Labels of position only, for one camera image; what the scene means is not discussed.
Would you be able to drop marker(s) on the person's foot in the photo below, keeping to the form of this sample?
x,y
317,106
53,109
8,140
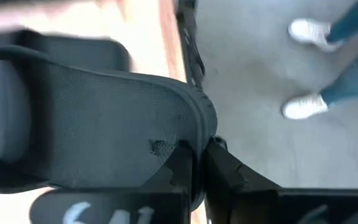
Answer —
x,y
309,31
303,107

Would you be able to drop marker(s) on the black rubber slide sandal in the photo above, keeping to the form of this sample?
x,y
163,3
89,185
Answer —
x,y
104,124

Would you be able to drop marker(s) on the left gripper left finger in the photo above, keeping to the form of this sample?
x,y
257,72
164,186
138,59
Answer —
x,y
166,205

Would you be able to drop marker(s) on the person's leg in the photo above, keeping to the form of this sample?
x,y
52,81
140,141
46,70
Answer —
x,y
353,81
356,21

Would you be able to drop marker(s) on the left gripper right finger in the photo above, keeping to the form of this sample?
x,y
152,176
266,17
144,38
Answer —
x,y
228,199

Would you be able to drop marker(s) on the black table frame rail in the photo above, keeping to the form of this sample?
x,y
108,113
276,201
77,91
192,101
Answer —
x,y
190,46

